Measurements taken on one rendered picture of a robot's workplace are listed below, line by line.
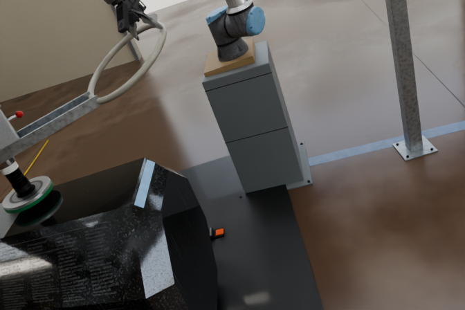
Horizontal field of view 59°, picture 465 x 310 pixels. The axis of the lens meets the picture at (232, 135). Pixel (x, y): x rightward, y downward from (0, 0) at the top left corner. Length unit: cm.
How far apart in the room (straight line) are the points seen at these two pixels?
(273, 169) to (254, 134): 28
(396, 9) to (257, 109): 90
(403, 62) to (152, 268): 170
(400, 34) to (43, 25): 571
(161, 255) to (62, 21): 570
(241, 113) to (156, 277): 118
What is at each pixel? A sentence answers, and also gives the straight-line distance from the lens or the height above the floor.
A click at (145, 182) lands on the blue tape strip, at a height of 81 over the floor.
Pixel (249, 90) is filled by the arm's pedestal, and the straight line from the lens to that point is 238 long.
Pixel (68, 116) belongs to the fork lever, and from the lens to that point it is 191.
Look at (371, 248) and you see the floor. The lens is 226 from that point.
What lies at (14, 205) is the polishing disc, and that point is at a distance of 197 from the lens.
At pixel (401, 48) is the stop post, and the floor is 70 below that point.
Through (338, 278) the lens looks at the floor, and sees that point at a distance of 216.
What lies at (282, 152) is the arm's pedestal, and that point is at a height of 26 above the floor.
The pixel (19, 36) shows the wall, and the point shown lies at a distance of 739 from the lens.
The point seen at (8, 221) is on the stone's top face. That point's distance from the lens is 203.
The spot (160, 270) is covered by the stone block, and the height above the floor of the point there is 61.
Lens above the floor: 167
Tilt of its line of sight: 29 degrees down
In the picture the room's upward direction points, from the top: 21 degrees counter-clockwise
